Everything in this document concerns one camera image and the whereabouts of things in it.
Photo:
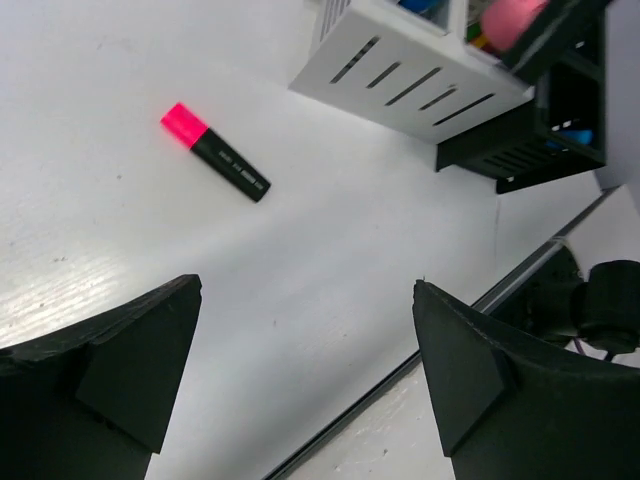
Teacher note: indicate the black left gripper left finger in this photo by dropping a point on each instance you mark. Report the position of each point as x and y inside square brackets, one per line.
[94, 400]

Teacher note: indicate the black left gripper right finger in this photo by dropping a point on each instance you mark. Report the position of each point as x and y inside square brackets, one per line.
[510, 406]

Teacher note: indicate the white slotted organizer box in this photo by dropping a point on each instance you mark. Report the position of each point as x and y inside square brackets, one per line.
[416, 75]

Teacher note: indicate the pink cap black highlighter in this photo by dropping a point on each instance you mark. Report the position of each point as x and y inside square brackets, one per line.
[213, 150]

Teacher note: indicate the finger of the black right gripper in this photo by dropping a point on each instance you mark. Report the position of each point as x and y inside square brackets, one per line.
[549, 36]

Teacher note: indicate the blue cap black highlighter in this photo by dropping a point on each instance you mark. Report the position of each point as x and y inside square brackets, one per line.
[583, 137]

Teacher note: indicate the blue splash-label round jar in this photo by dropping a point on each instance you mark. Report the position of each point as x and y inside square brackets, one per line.
[419, 7]

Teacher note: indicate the pink cap crayon tube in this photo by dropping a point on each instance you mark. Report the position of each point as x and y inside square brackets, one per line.
[502, 23]

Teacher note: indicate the aluminium table edge rail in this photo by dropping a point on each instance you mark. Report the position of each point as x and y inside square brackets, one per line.
[391, 433]

